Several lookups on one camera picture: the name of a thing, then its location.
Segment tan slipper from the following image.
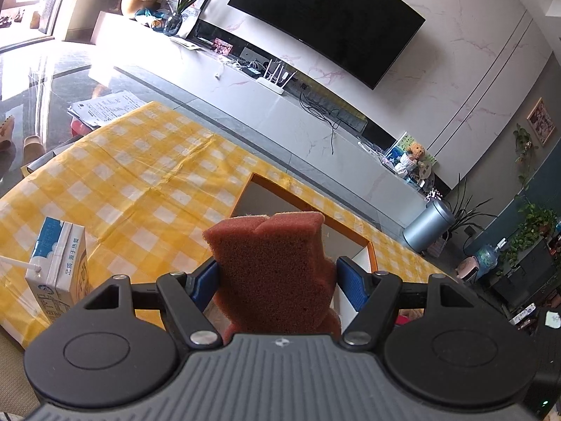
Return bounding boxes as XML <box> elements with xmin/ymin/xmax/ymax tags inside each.
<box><xmin>22</xmin><ymin>135</ymin><xmax>45</xmax><ymax>163</ymax></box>
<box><xmin>0</xmin><ymin>114</ymin><xmax>16</xmax><ymax>152</ymax></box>

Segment teddy bear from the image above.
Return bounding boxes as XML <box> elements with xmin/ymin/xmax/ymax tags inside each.
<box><xmin>397</xmin><ymin>142</ymin><xmax>434</xmax><ymax>180</ymax></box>

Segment white drinking straw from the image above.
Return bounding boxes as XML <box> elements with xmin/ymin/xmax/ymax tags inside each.
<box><xmin>0</xmin><ymin>255</ymin><xmax>42</xmax><ymax>273</ymax></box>

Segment hanging vine plant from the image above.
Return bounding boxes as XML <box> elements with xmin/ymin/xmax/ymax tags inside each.
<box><xmin>513</xmin><ymin>123</ymin><xmax>539</xmax><ymax>191</ymax></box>

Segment printed paper sheets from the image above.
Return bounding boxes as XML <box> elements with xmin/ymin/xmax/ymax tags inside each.
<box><xmin>68</xmin><ymin>90</ymin><xmax>150</xmax><ymax>130</ymax></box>

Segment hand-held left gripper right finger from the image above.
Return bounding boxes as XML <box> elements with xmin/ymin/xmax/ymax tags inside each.
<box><xmin>335</xmin><ymin>255</ymin><xmax>472</xmax><ymax>348</ymax></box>

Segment pink heater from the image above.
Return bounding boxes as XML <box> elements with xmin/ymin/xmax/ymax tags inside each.
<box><xmin>456</xmin><ymin>256</ymin><xmax>480</xmax><ymax>282</ymax></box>

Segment framed picture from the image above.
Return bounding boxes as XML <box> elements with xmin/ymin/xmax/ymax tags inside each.
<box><xmin>526</xmin><ymin>97</ymin><xmax>556</xmax><ymax>146</ymax></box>

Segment red stool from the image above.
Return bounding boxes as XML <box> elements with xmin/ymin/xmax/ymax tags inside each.
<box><xmin>70</xmin><ymin>118</ymin><xmax>95</xmax><ymax>139</ymax></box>

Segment dark cabinet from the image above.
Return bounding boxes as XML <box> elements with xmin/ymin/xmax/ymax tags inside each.
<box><xmin>486</xmin><ymin>237</ymin><xmax>561</xmax><ymax>316</ymax></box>

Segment white TV cabinet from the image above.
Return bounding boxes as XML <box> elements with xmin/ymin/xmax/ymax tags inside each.
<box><xmin>94</xmin><ymin>11</ymin><xmax>432</xmax><ymax>229</ymax></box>

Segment white router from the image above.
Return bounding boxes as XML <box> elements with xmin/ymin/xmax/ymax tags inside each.
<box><xmin>256</xmin><ymin>59</ymin><xmax>299</xmax><ymax>95</ymax></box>

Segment wicker basket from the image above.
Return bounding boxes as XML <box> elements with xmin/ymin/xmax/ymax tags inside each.
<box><xmin>427</xmin><ymin>234</ymin><xmax>450</xmax><ymax>259</ymax></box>

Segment blue and white milk carton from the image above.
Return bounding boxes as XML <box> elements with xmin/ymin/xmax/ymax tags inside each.
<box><xmin>25</xmin><ymin>217</ymin><xmax>94</xmax><ymax>323</ymax></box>

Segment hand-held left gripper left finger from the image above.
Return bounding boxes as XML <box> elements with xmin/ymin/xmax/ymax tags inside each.
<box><xmin>81</xmin><ymin>258</ymin><xmax>222</xmax><ymax>348</ymax></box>

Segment orange cardboard box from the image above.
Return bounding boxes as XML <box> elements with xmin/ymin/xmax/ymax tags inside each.
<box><xmin>230</xmin><ymin>172</ymin><xmax>378</xmax><ymax>316</ymax></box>

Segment yellow checked tablecloth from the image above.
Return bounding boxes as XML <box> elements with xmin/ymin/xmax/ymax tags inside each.
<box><xmin>0</xmin><ymin>101</ymin><xmax>445</xmax><ymax>343</ymax></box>

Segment red-brown sponge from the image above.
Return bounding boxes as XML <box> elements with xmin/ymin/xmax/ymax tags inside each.
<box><xmin>204</xmin><ymin>211</ymin><xmax>343</xmax><ymax>345</ymax></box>

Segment black television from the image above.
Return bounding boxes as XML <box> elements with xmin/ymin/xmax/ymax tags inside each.
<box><xmin>227</xmin><ymin>0</ymin><xmax>427</xmax><ymax>91</ymax></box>

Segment bushy green potted plant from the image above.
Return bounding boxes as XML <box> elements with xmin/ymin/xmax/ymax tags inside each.
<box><xmin>500</xmin><ymin>199</ymin><xmax>559</xmax><ymax>273</ymax></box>

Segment large water bottle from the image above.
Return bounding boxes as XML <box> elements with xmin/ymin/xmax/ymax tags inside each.
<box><xmin>475</xmin><ymin>237</ymin><xmax>509</xmax><ymax>279</ymax></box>

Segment black cable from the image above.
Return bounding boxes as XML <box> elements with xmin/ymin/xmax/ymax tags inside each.
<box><xmin>299</xmin><ymin>90</ymin><xmax>347</xmax><ymax>154</ymax></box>

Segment long-leaved potted plant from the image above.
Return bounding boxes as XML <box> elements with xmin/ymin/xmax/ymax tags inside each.
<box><xmin>447</xmin><ymin>173</ymin><xmax>498</xmax><ymax>238</ymax></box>

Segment grey metal trash can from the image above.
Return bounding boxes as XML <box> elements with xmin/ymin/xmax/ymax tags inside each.
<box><xmin>402</xmin><ymin>197</ymin><xmax>454</xmax><ymax>254</ymax></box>

